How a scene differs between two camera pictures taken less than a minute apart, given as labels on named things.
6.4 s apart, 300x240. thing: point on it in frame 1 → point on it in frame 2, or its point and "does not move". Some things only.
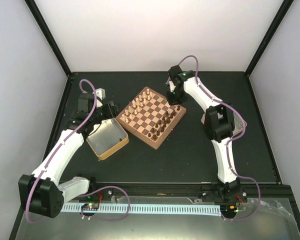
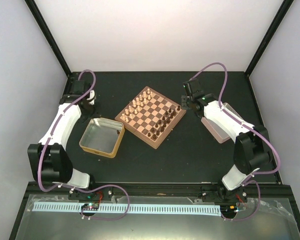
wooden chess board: x=149 y=117 does not move
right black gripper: x=171 y=100 → x=184 y=105
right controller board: x=228 y=209 does not move
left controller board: x=90 y=206 does not move
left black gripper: x=111 y=111 → x=85 y=117
